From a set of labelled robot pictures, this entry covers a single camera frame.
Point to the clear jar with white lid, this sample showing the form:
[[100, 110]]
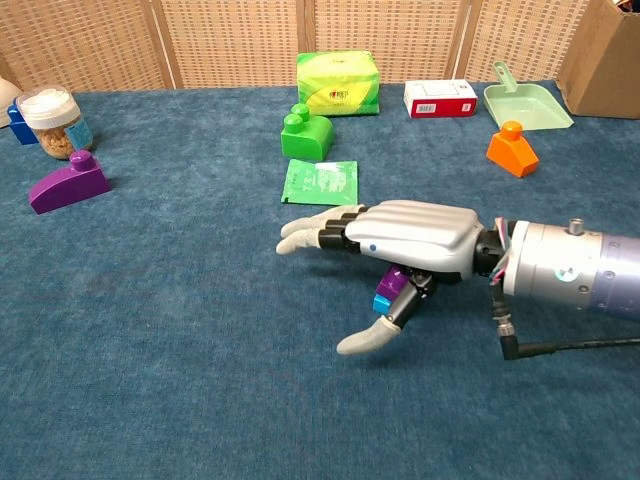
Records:
[[50, 115]]

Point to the green sachet packet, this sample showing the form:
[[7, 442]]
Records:
[[320, 182]]

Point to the mint green dustpan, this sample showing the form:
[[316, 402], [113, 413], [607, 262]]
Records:
[[525, 110]]

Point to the blue and white object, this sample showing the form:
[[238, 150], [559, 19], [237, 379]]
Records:
[[20, 131]]

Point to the woven wooden folding screen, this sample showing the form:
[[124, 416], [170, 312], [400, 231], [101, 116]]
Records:
[[225, 40]]

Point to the green rounded two-stud brick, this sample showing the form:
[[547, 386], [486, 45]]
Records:
[[305, 142]]

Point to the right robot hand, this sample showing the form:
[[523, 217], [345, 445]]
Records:
[[415, 235]]

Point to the red and white box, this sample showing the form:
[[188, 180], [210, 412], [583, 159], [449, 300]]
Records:
[[440, 105]]

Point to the blue table cloth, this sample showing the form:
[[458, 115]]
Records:
[[200, 400]]

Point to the small purple two-stud brick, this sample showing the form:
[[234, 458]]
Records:
[[390, 285]]

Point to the green yellow tissue pack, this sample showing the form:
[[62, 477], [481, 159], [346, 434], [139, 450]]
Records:
[[337, 85]]

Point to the light blue four-stud brick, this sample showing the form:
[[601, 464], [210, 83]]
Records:
[[382, 304]]

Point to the brown cardboard box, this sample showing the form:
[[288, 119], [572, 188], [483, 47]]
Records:
[[605, 65]]

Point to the purple sloped one-stud brick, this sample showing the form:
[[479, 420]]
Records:
[[70, 187]]

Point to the orange sloped one-stud brick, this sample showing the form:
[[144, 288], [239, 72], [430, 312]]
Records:
[[510, 152]]

